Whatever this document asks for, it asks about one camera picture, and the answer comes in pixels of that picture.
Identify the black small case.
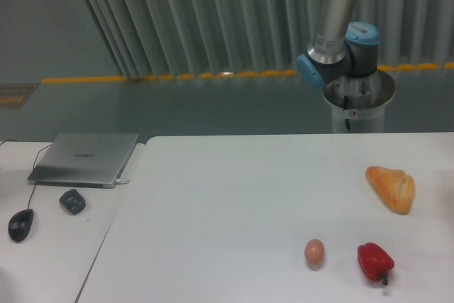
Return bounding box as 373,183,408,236
59,189,86,215

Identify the silver laptop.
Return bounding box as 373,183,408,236
28,133,139,188

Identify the black mouse cable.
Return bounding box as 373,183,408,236
0,139,49,210

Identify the black computer mouse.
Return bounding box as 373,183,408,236
8,209,35,243

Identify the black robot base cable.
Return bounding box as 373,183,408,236
342,95,351,131

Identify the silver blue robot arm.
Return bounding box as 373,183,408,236
297,0,380,88

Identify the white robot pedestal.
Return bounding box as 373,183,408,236
323,70,396,133

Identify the red bell pepper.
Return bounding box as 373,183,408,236
357,242,394,286

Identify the golden bread loaf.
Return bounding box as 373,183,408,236
365,166,415,215

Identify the brown egg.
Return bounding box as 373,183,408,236
304,239,325,266

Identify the white usb dongle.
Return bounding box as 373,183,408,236
116,179,130,185

